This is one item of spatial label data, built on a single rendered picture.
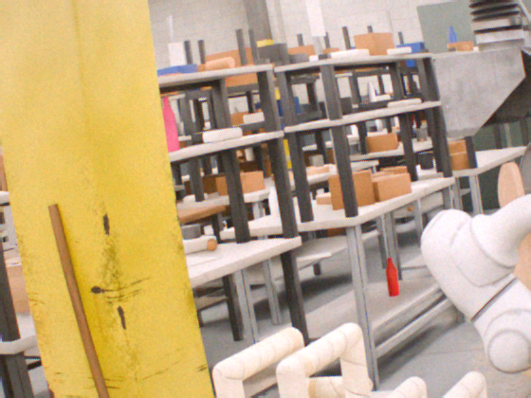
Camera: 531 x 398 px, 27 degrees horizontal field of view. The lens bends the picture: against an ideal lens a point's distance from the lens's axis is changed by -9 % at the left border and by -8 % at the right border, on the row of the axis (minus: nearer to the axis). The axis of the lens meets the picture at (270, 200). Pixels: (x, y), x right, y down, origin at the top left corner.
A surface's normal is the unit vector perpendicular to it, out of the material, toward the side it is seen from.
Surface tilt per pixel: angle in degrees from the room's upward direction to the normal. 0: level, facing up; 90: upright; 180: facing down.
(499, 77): 90
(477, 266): 91
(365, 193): 90
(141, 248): 90
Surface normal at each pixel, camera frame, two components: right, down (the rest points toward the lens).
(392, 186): 0.73, -0.07
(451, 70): -0.49, 0.15
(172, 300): 0.86, -0.10
